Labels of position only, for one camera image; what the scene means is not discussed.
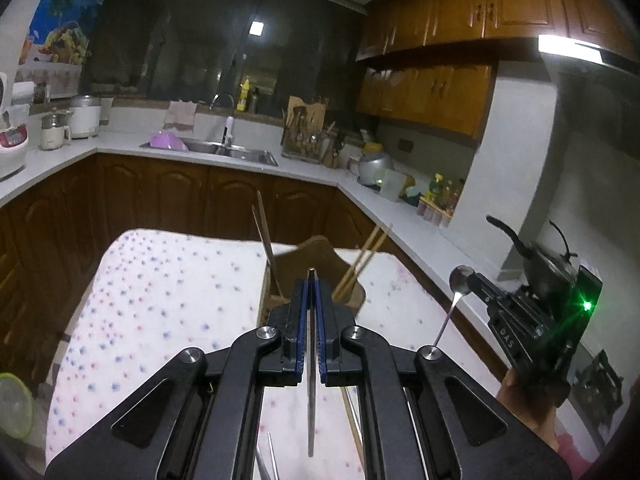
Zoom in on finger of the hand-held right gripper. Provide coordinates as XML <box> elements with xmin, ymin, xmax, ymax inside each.
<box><xmin>481</xmin><ymin>291</ymin><xmax>526</xmax><ymax>361</ymax></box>
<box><xmin>472</xmin><ymin>272</ymin><xmax>531</xmax><ymax>317</ymax></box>

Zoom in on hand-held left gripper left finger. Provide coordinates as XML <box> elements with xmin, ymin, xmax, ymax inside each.
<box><xmin>44</xmin><ymin>280</ymin><xmax>314</xmax><ymax>480</ymax></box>

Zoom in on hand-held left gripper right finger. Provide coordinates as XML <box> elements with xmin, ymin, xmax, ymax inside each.
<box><xmin>315</xmin><ymin>280</ymin><xmax>572</xmax><ymax>480</ymax></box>

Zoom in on metal spoon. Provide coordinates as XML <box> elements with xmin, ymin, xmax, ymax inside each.
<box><xmin>433</xmin><ymin>265</ymin><xmax>476</xmax><ymax>349</ymax></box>

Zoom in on wooden utensil holder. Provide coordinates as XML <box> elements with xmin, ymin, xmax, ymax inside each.
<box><xmin>260</xmin><ymin>235</ymin><xmax>369</xmax><ymax>322</ymax></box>

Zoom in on metal chopstick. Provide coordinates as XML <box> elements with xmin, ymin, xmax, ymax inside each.
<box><xmin>254</xmin><ymin>446</ymin><xmax>273</xmax><ymax>480</ymax></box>
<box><xmin>267</xmin><ymin>430</ymin><xmax>282</xmax><ymax>480</ymax></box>
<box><xmin>305</xmin><ymin>268</ymin><xmax>321</xmax><ymax>459</ymax></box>

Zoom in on person's right hand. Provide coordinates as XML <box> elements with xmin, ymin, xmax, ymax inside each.
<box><xmin>495</xmin><ymin>369</ymin><xmax>559</xmax><ymax>452</ymax></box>

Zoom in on black wok with lid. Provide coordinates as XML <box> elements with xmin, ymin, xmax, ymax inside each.
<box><xmin>485</xmin><ymin>214</ymin><xmax>582</xmax><ymax>302</ymax></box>

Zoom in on gas stove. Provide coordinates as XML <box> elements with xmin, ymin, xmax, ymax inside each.
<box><xmin>570</xmin><ymin>349</ymin><xmax>627</xmax><ymax>427</ymax></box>

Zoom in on cooking oil bottles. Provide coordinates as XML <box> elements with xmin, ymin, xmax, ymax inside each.
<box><xmin>427</xmin><ymin>173</ymin><xmax>464</xmax><ymax>211</ymax></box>

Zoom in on white floral tablecloth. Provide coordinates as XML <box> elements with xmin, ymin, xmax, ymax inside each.
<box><xmin>45</xmin><ymin>228</ymin><xmax>502</xmax><ymax>480</ymax></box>

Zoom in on white kitchen countertop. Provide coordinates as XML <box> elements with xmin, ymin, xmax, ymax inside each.
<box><xmin>0</xmin><ymin>105</ymin><xmax>526</xmax><ymax>311</ymax></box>

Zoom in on clear plastic container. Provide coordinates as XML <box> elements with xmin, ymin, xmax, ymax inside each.
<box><xmin>379</xmin><ymin>167</ymin><xmax>409</xmax><ymax>201</ymax></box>

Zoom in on silver metal pot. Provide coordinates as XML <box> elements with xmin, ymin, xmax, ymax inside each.
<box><xmin>355</xmin><ymin>147</ymin><xmax>394</xmax><ymax>186</ymax></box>

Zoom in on steel kitchen sink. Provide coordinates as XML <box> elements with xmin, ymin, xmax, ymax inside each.
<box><xmin>139</xmin><ymin>137</ymin><xmax>280</xmax><ymax>167</ymax></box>

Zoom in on wooden knife and utensil rack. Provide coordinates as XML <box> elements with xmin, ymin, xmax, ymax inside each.
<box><xmin>280</xmin><ymin>95</ymin><xmax>337</xmax><ymax>164</ymax></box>

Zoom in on dark wooden lower cabinets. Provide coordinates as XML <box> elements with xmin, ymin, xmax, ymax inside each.
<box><xmin>0</xmin><ymin>152</ymin><xmax>503</xmax><ymax>391</ymax></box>

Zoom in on kitchen faucet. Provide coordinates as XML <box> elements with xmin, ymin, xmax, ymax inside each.
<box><xmin>209</xmin><ymin>92</ymin><xmax>236</xmax><ymax>147</ymax></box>

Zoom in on purple plastic basin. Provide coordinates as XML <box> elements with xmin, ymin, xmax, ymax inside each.
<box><xmin>149</xmin><ymin>129</ymin><xmax>189</xmax><ymax>151</ymax></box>

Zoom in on yellow detergent bottle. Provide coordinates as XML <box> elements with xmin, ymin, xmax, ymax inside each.
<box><xmin>235</xmin><ymin>75</ymin><xmax>253</xmax><ymax>113</ymax></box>

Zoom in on pink hanging cloth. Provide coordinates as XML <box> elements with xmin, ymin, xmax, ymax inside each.
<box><xmin>164</xmin><ymin>100</ymin><xmax>197</xmax><ymax>134</ymax></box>

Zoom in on range hood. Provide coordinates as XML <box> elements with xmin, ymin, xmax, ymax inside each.
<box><xmin>537</xmin><ymin>34</ymin><xmax>640</xmax><ymax>72</ymax></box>

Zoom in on wooden upper cabinets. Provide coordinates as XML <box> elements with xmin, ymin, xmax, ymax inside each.
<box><xmin>355</xmin><ymin>0</ymin><xmax>640</xmax><ymax>139</ymax></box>

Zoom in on white cooking pot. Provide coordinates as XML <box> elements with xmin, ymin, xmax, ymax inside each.
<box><xmin>68</xmin><ymin>94</ymin><xmax>104</xmax><ymax>140</ymax></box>

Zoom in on green rimmed lid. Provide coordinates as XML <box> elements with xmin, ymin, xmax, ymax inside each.
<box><xmin>0</xmin><ymin>372</ymin><xmax>34</xmax><ymax>439</ymax></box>

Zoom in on dark kitchen window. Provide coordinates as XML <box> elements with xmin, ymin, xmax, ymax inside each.
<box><xmin>79</xmin><ymin>0</ymin><xmax>372</xmax><ymax>117</ymax></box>

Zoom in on small glass kettle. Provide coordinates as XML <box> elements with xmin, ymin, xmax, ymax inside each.
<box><xmin>39</xmin><ymin>108</ymin><xmax>74</xmax><ymax>151</ymax></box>

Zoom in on white rice cooker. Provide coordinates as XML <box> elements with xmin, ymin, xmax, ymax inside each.
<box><xmin>0</xmin><ymin>72</ymin><xmax>29</xmax><ymax>182</ymax></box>

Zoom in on paper towel roll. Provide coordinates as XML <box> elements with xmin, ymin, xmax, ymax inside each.
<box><xmin>9</xmin><ymin>81</ymin><xmax>36</xmax><ymax>107</ymax></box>

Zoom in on tropical fruit wall poster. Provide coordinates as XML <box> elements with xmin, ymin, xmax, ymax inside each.
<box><xmin>16</xmin><ymin>0</ymin><xmax>115</xmax><ymax>69</ymax></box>

